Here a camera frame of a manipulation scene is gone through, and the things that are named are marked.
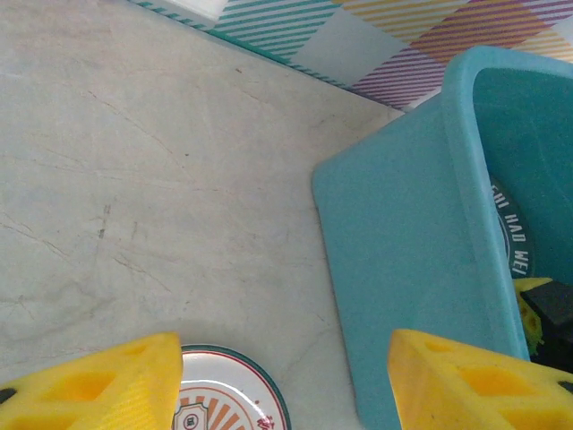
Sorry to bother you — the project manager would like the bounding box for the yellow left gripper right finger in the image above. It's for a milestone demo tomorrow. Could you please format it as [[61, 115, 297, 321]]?
[[387, 329, 573, 430]]

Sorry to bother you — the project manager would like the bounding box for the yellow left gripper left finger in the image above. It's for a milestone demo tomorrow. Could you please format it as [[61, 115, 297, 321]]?
[[0, 331, 184, 430]]

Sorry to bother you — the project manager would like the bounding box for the white plate dark lettered rim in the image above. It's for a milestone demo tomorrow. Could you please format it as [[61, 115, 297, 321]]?
[[488, 176, 536, 281]]

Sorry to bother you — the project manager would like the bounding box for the orange sunburst plate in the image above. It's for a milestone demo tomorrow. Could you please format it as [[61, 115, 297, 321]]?
[[172, 343, 291, 430]]

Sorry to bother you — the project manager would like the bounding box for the blue plastic bin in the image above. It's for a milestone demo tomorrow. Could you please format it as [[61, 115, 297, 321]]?
[[312, 45, 573, 430]]

